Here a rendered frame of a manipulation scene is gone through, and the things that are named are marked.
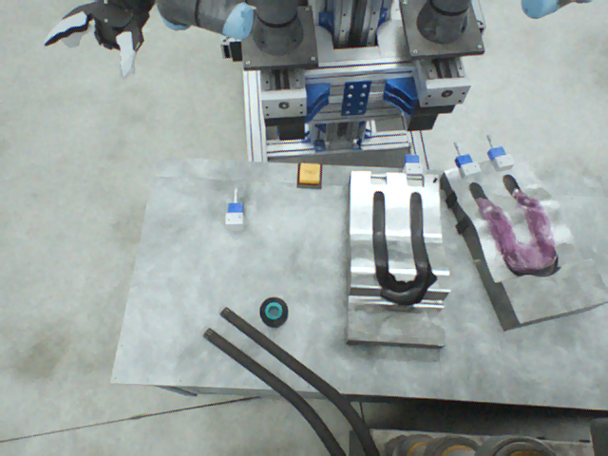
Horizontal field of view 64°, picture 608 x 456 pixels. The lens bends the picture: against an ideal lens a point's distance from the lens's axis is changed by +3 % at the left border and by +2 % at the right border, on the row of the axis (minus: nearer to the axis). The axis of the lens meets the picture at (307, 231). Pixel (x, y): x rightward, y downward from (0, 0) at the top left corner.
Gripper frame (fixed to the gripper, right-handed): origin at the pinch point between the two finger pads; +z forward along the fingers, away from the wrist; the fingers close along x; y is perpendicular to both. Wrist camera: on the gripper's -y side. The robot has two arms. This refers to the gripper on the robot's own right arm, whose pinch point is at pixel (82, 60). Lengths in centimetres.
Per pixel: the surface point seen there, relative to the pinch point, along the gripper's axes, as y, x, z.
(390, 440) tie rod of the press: 54, -89, 38
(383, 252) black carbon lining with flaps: 46, -71, -6
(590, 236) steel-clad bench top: 49, -128, -38
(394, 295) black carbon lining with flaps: 48, -78, 3
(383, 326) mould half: 50, -77, 12
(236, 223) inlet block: 57, -29, -2
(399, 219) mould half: 48, -72, -19
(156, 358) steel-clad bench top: 63, -24, 41
